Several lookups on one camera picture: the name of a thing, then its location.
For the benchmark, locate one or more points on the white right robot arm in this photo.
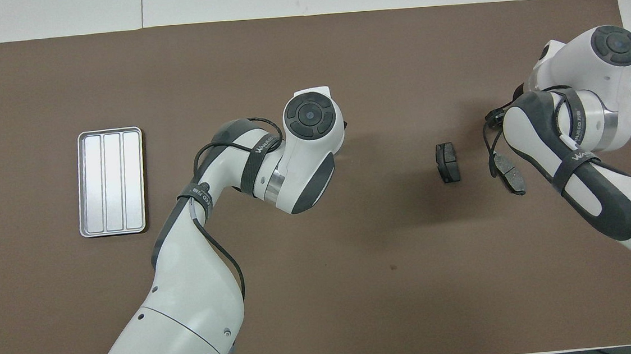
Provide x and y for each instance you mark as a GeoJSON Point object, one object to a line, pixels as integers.
{"type": "Point", "coordinates": [595, 82]}

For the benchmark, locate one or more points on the dark curved brake pad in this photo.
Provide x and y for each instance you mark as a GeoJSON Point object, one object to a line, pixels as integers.
{"type": "Point", "coordinates": [509, 176]}

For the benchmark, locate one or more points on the dark rectangular brake pad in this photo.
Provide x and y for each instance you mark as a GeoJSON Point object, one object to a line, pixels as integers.
{"type": "Point", "coordinates": [448, 164]}

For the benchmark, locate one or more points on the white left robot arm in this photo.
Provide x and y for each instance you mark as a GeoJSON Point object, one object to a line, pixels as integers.
{"type": "Point", "coordinates": [190, 299]}

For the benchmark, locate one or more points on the brown table mat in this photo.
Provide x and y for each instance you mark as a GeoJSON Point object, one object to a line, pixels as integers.
{"type": "Point", "coordinates": [306, 59]}

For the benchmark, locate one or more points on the silver metal tray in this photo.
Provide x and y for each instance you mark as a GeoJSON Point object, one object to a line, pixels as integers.
{"type": "Point", "coordinates": [110, 182]}

